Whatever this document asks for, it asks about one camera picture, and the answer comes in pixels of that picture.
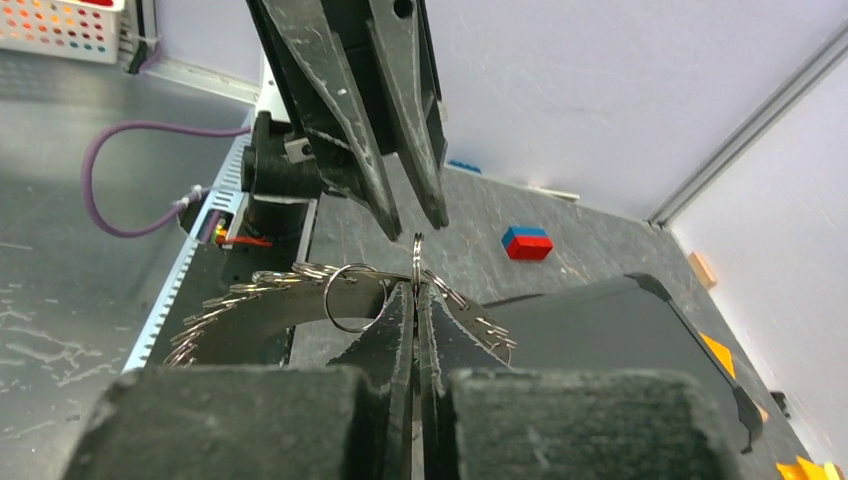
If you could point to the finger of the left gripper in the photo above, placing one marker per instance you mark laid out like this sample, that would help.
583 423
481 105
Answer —
323 101
399 32

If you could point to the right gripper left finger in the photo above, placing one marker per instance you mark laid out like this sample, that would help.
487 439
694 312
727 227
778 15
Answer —
348 419

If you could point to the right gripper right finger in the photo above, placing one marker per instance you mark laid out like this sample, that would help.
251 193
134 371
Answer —
482 420

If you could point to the metal disc keyring with rings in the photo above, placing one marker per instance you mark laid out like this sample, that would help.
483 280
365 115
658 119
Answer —
352 298

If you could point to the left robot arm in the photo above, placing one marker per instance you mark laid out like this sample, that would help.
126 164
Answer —
358 81

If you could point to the dark grey hard case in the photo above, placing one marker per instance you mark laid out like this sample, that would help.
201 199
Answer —
627 322

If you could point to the red blue brick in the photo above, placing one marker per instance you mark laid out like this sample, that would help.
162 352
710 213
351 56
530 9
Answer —
526 243

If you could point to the white perforated basket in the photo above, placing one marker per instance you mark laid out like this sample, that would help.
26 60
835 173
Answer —
85 30

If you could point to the tan wooden block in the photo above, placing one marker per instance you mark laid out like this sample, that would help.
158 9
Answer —
702 270

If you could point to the small black clip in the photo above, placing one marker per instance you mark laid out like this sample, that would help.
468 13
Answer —
780 399

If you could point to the yellow orange wedge blocks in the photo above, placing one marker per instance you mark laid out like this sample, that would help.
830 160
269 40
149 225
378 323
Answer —
804 469

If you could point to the blue block at left wall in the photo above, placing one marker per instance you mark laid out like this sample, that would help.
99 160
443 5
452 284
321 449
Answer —
465 167

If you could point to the white cable duct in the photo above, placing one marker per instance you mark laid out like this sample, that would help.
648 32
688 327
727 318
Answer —
225 196

